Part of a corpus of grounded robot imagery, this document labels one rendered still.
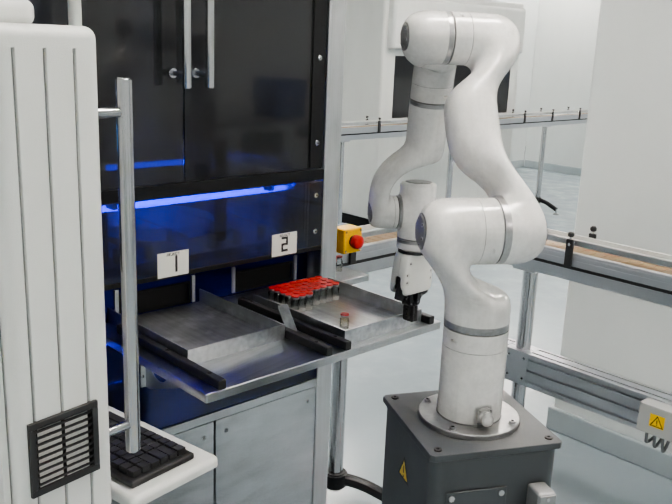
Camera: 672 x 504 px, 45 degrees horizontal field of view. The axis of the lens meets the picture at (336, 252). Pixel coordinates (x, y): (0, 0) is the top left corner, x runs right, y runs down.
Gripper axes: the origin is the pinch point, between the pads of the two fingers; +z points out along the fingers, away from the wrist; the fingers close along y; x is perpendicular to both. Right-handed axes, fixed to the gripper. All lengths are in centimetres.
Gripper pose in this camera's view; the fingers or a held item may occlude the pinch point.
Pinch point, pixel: (410, 312)
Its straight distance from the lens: 195.5
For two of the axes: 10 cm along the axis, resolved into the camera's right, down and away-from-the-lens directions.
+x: 6.8, 2.1, -7.0
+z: -0.4, 9.7, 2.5
